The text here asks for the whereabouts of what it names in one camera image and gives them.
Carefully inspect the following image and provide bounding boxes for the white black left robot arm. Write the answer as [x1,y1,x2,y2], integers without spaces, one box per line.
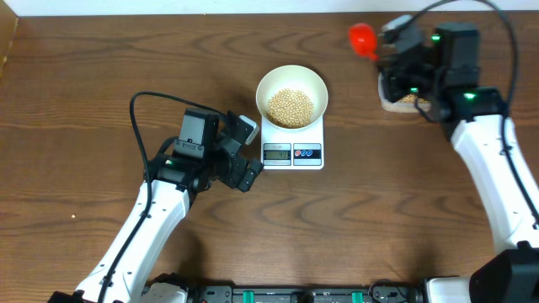
[50,109,264,302]

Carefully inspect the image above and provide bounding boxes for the yellow soybeans in container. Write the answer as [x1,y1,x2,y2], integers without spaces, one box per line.
[398,94,428,104]

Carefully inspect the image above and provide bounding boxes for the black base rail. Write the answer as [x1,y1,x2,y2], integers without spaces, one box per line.
[142,273,430,303]

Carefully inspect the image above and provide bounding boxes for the yellow soybeans in bowl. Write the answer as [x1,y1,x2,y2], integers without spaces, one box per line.
[268,88,314,129]

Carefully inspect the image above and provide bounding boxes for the clear plastic bean container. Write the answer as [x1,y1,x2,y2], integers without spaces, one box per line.
[377,73,431,114]

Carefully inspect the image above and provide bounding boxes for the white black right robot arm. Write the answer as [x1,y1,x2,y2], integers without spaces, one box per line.
[377,16,538,302]

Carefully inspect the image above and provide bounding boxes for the white round bowl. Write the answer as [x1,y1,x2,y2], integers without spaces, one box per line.
[256,65,328,129]

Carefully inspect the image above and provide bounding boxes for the white digital kitchen scale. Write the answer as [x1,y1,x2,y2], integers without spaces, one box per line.
[260,118,324,170]

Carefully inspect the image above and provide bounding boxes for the red measuring scoop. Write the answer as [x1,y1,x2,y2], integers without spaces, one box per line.
[348,23,378,61]

